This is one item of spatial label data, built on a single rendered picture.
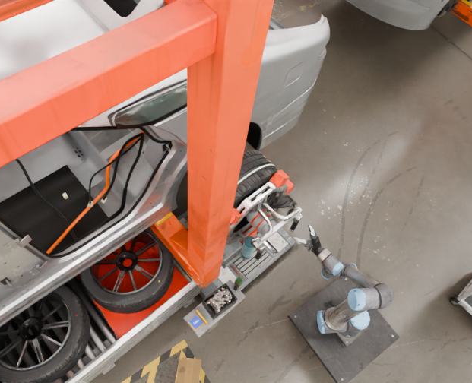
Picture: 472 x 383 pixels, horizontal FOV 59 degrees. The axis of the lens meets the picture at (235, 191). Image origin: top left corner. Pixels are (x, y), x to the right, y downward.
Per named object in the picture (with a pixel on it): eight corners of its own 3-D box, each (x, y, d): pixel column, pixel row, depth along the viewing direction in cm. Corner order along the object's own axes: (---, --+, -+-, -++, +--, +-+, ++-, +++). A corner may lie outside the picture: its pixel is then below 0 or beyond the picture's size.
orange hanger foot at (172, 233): (162, 209, 317) (159, 186, 287) (206, 259, 301) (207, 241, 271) (144, 221, 311) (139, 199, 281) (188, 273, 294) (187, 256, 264)
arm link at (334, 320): (341, 333, 289) (385, 309, 223) (317, 336, 286) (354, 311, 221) (337, 311, 296) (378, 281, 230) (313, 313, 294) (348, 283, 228)
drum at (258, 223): (257, 208, 296) (259, 198, 284) (277, 229, 289) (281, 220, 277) (242, 219, 291) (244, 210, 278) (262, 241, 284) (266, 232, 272)
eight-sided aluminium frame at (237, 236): (272, 206, 321) (286, 167, 274) (278, 211, 319) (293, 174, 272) (218, 247, 300) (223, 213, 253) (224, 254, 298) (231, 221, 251)
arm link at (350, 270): (402, 289, 227) (352, 259, 294) (380, 291, 225) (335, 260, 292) (402, 310, 228) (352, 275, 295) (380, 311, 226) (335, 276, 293)
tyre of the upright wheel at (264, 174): (174, 223, 280) (225, 211, 337) (196, 249, 272) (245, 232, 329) (229, 149, 254) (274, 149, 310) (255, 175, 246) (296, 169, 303)
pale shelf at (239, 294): (229, 280, 305) (229, 278, 303) (245, 297, 300) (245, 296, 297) (183, 318, 289) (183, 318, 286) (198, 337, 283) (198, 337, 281)
